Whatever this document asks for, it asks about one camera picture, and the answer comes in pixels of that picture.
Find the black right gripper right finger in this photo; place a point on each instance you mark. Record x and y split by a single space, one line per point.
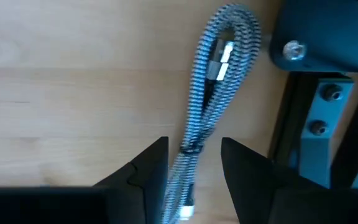
253 186

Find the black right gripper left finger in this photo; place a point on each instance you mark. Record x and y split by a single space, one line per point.
151 174

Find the black mounting plate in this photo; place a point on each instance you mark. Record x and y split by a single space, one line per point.
322 31

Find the black frame rail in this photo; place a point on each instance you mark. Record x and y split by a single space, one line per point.
289 118

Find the silver metal bracket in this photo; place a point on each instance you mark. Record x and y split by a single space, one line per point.
325 149

